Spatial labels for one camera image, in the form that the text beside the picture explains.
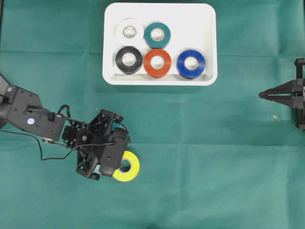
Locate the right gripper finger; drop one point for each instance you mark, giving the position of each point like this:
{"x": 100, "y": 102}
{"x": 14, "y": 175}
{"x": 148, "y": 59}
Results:
{"x": 285, "y": 88}
{"x": 285, "y": 100}

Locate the yellow tape roll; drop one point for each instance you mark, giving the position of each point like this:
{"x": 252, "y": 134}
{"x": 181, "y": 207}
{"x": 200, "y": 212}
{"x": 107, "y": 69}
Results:
{"x": 132, "y": 172}

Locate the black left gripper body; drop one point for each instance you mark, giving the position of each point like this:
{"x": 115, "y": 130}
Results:
{"x": 90, "y": 151}

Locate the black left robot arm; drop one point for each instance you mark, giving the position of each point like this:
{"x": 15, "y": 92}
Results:
{"x": 23, "y": 109}

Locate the red tape roll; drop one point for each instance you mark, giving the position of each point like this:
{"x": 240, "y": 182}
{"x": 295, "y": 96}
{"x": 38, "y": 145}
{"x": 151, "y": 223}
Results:
{"x": 157, "y": 63}

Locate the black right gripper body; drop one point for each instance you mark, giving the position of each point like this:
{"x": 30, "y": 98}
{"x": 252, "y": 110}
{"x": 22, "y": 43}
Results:
{"x": 300, "y": 113}

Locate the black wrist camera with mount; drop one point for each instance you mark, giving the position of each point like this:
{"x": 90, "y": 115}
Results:
{"x": 112, "y": 154}

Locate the white plastic case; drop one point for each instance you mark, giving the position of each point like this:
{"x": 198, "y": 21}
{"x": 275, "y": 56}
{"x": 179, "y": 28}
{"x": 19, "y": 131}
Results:
{"x": 192, "y": 26}

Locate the blue tape roll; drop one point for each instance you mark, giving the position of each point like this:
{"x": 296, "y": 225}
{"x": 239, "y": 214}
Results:
{"x": 190, "y": 64}

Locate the black tape roll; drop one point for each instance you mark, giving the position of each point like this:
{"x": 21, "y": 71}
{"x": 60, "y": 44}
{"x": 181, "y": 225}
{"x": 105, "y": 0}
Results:
{"x": 128, "y": 59}

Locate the white tape roll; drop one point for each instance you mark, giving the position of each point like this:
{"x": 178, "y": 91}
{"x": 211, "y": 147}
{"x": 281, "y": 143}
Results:
{"x": 129, "y": 32}

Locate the green tape roll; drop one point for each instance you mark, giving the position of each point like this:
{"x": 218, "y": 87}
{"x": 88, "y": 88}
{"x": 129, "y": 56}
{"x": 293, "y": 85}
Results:
{"x": 157, "y": 35}

